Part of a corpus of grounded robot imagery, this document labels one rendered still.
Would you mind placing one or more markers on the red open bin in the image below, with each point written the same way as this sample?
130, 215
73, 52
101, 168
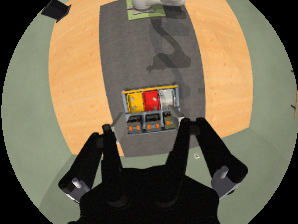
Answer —
148, 102

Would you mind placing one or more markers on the yellow bin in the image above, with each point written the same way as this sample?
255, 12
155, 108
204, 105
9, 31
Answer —
138, 97

